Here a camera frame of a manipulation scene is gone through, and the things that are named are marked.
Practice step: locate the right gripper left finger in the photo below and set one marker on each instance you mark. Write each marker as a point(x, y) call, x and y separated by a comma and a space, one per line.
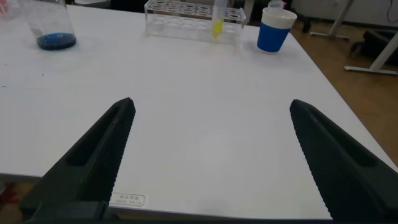
point(90, 165)

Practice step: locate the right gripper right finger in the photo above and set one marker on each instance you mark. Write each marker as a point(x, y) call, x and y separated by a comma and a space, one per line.
point(342, 168)

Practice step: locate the clear glass beaker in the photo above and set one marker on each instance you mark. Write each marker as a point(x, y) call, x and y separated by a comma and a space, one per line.
point(53, 34)

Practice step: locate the clear acrylic test tube rack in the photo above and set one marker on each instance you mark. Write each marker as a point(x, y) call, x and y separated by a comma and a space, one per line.
point(192, 21)

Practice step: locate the test tube with yellow pigment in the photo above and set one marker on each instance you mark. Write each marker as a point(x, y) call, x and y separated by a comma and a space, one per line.
point(217, 25)

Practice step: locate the small white table label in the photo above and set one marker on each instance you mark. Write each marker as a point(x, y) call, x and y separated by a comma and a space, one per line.
point(128, 199)

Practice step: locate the red flat object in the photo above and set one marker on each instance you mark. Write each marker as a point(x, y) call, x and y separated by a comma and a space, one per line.
point(7, 194)

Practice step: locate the white standing desk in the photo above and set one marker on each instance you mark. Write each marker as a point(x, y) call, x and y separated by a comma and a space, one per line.
point(377, 59)

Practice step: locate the blue and white paper cup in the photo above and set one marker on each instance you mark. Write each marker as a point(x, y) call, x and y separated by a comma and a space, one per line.
point(273, 35)

